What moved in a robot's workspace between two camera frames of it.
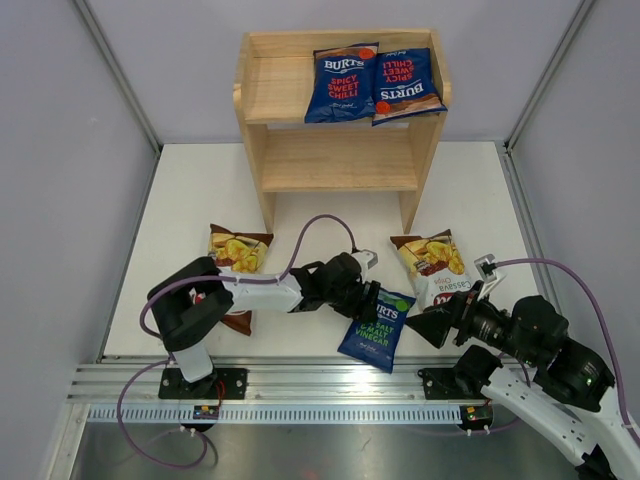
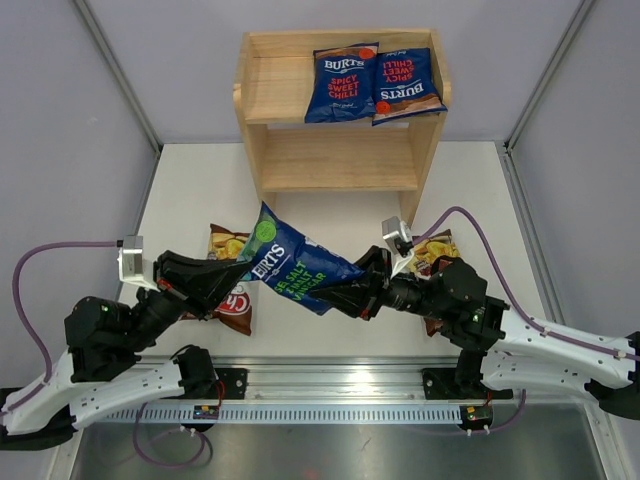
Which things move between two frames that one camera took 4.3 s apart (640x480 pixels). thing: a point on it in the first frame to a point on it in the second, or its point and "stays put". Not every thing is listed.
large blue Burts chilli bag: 405,86 stays put
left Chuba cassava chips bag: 238,252 stays put
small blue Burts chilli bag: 344,84 stays put
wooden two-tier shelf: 294,156 stays put
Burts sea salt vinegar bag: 375,344 to 289,263
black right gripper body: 472,311 to 403,291
